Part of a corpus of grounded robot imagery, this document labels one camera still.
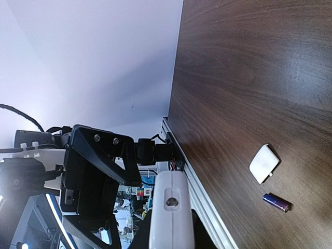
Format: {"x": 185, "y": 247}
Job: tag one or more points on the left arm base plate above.
{"x": 156, "y": 149}

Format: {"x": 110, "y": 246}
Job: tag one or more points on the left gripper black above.
{"x": 96, "y": 161}

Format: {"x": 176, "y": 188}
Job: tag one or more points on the white battery cover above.
{"x": 263, "y": 163}

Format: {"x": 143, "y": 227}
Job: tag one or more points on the purple AAA battery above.
{"x": 276, "y": 202}

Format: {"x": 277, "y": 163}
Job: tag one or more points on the white remote control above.
{"x": 171, "y": 218}

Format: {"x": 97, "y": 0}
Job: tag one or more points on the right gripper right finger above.
{"x": 202, "y": 238}

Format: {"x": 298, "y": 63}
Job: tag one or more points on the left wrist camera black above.
{"x": 36, "y": 163}

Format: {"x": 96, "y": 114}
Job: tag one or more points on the aluminium front rail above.
{"x": 202, "y": 204}

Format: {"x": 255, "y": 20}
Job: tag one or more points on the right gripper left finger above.
{"x": 141, "y": 238}

